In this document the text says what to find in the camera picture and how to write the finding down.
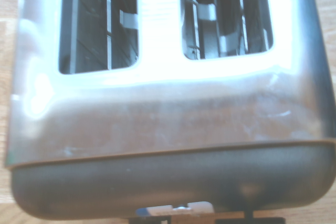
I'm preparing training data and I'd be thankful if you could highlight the stainless steel two-slot toaster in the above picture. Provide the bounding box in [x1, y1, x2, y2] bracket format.
[4, 0, 336, 224]

